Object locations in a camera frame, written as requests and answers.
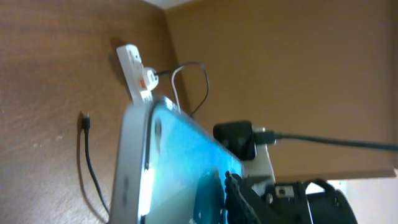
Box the black charging cable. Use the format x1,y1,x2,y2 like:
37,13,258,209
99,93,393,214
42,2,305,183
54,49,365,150
81,61,210,215

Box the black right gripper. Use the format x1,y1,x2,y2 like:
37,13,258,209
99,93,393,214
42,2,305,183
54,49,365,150
224,171,358,224

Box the white charger plug adapter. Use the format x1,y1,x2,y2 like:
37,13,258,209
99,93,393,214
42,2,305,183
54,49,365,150
139,67,159,91

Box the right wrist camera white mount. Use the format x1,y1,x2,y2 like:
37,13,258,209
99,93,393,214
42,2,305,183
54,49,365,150
213,120,277,185

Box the blue Galaxy smartphone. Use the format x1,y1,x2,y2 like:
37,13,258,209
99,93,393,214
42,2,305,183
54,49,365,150
110,97,243,224

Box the white power strip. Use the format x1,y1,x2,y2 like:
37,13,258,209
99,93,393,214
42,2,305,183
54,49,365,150
116,44,153,104

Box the white power strip cord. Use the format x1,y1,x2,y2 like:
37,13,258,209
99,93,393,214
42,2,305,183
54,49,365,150
170,63,206,111

